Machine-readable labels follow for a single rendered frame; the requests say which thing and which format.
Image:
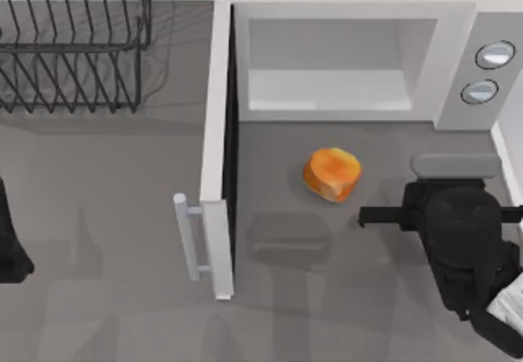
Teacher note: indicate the small round microwave knob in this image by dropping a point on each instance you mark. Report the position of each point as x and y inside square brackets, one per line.
[479, 91]

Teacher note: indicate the pale microwave oven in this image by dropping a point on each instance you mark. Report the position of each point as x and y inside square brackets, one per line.
[453, 72]

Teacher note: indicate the large round microwave knob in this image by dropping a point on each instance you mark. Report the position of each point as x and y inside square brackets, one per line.
[494, 54]

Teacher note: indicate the white microwave door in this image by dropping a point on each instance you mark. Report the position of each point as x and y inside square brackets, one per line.
[215, 141]

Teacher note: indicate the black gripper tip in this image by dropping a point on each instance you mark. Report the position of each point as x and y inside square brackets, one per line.
[12, 251]

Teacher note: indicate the pale grey rounded box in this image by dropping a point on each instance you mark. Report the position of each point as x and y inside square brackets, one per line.
[455, 166]

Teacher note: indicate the orange bread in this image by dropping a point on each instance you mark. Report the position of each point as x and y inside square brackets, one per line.
[332, 175]

